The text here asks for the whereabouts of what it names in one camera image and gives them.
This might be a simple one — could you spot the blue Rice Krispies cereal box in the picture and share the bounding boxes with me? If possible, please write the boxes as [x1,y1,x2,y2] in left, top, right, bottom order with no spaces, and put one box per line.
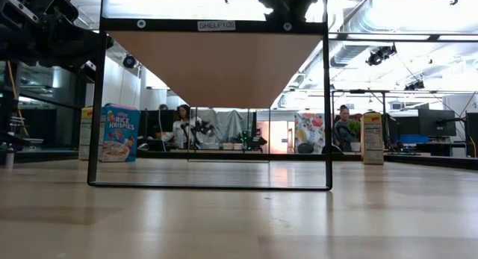
[99,103,142,163]

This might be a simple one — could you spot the white shelf label sticker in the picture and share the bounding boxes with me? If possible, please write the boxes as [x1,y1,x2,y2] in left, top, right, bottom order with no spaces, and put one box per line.
[196,20,237,32]

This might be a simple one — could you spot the black ceiling track light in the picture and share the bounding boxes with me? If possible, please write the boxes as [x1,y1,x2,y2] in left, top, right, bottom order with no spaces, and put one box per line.
[404,79,426,91]
[365,44,398,67]

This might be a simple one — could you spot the black computer monitor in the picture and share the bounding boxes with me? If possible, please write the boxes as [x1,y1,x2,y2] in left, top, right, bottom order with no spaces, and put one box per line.
[137,109,176,139]
[418,108,457,137]
[465,112,478,158]

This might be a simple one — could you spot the white bottle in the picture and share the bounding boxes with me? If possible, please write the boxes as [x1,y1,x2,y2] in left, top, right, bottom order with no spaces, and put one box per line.
[2,143,16,169]

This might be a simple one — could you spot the colourful fruit poster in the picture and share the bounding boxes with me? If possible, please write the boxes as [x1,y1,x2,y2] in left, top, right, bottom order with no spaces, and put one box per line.
[294,112,326,155]

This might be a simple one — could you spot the grey hanging cloth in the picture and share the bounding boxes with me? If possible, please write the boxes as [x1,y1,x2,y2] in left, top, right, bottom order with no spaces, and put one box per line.
[196,108,250,144]

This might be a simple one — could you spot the green potted plant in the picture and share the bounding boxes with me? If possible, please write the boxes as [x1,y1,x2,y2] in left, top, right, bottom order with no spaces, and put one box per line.
[347,119,362,152]

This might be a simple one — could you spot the background robot with green lights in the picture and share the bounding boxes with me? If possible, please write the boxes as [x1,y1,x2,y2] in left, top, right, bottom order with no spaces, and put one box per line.
[231,130,268,152]

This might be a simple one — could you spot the blue bin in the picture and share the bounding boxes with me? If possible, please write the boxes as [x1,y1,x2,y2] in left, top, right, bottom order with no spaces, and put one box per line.
[396,134,430,145]

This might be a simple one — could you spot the yellow hanging cable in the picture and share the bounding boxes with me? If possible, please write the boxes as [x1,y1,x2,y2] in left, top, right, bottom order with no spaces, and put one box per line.
[6,60,30,137]

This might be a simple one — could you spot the black frame wooden shelf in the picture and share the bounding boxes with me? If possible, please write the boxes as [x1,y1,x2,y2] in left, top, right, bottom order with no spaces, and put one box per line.
[87,0,334,192]

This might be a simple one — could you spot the black metal frame stand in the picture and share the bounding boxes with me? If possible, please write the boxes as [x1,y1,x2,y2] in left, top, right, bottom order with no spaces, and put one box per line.
[331,89,391,152]

